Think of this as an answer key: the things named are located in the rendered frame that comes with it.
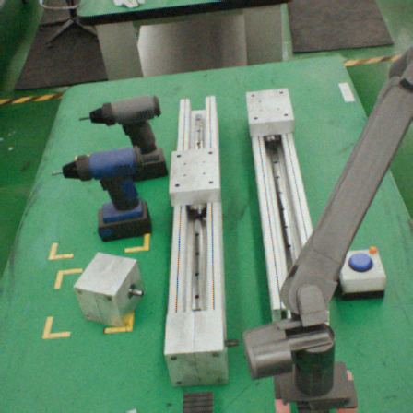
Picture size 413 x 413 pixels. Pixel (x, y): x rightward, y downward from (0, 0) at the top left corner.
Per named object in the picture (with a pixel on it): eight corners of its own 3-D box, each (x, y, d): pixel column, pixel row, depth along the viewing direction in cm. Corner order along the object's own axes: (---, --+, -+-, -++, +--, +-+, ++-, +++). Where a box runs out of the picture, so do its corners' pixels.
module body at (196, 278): (227, 342, 116) (222, 312, 111) (174, 347, 117) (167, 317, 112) (218, 122, 179) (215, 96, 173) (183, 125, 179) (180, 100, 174)
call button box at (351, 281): (383, 298, 121) (386, 276, 117) (334, 302, 121) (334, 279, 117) (375, 269, 127) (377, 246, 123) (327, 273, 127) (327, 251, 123)
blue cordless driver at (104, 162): (157, 233, 143) (140, 156, 129) (72, 249, 142) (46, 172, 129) (154, 213, 149) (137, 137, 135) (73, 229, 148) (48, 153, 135)
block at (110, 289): (135, 331, 121) (124, 298, 115) (84, 319, 125) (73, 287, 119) (155, 294, 128) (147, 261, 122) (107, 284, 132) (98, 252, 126)
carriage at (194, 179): (222, 211, 138) (218, 187, 133) (173, 216, 138) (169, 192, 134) (220, 170, 150) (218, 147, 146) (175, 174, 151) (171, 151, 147)
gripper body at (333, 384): (278, 371, 98) (277, 341, 93) (344, 368, 97) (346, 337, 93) (282, 407, 93) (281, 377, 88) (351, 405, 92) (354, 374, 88)
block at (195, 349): (241, 383, 109) (237, 348, 103) (172, 387, 110) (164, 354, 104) (239, 341, 116) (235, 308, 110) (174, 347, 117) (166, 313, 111)
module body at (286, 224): (328, 336, 115) (328, 304, 110) (274, 339, 116) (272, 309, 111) (284, 115, 177) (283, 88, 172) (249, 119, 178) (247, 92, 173)
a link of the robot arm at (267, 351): (321, 281, 85) (306, 279, 94) (238, 299, 84) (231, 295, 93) (339, 369, 84) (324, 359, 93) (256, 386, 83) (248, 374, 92)
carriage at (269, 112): (294, 142, 156) (294, 119, 152) (251, 146, 157) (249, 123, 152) (288, 110, 168) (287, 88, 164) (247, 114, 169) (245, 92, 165)
